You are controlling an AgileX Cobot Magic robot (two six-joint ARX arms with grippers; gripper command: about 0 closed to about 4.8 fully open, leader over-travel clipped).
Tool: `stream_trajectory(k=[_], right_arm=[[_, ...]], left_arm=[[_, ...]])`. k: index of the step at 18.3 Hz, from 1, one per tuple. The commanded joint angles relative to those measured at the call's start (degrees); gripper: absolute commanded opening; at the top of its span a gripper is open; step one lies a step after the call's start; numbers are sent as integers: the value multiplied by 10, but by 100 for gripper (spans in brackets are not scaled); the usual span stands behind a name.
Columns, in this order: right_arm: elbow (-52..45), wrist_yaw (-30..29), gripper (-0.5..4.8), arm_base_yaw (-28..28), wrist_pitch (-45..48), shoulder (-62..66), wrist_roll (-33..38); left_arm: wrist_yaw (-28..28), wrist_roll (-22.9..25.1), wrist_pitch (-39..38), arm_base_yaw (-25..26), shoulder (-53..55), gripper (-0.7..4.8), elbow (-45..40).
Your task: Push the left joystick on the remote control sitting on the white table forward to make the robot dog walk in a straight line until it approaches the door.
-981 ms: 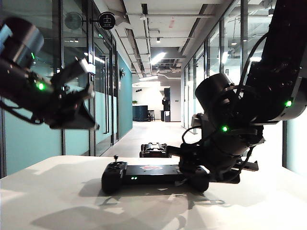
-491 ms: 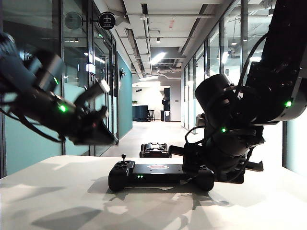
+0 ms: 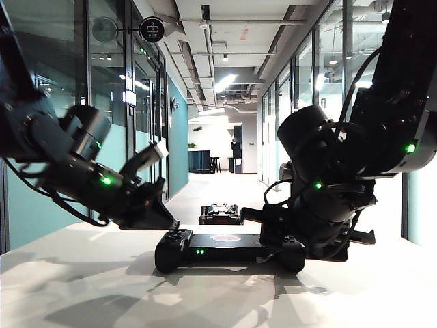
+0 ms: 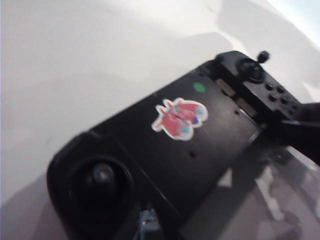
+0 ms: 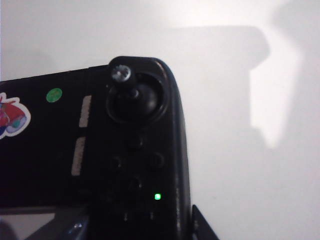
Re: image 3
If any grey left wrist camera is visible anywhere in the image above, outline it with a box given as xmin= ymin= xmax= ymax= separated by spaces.
xmin=122 ymin=140 xmax=170 ymax=182

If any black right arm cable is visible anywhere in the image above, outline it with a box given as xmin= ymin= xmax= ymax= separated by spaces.
xmin=339 ymin=46 xmax=384 ymax=124

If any round black hanging sign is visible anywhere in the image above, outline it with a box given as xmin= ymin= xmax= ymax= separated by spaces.
xmin=139 ymin=16 xmax=166 ymax=43

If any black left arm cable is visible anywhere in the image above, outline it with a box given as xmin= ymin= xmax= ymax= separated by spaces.
xmin=5 ymin=159 xmax=111 ymax=227

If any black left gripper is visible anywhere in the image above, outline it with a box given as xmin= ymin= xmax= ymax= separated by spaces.
xmin=87 ymin=166 xmax=181 ymax=230

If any black quadruped robot dog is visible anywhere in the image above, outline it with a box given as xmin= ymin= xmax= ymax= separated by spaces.
xmin=198 ymin=203 xmax=244 ymax=226

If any dark bar counter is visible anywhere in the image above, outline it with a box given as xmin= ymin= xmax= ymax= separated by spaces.
xmin=188 ymin=150 xmax=213 ymax=174

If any long linear ceiling light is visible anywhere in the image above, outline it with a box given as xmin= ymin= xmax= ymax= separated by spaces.
xmin=214 ymin=74 xmax=237 ymax=93

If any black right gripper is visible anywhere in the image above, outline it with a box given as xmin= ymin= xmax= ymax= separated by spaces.
xmin=240 ymin=204 xmax=377 ymax=263

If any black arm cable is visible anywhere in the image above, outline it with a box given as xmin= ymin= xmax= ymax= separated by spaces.
xmin=5 ymin=159 xmax=111 ymax=227
xmin=339 ymin=46 xmax=384 ymax=124

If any black gamepad remote control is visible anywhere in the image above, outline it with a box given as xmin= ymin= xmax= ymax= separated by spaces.
xmin=154 ymin=221 xmax=307 ymax=274

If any long black door handle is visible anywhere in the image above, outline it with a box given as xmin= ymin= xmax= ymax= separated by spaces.
xmin=147 ymin=79 xmax=157 ymax=145

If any tall black cabinet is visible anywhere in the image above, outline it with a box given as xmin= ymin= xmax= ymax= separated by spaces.
xmin=233 ymin=124 xmax=244 ymax=175

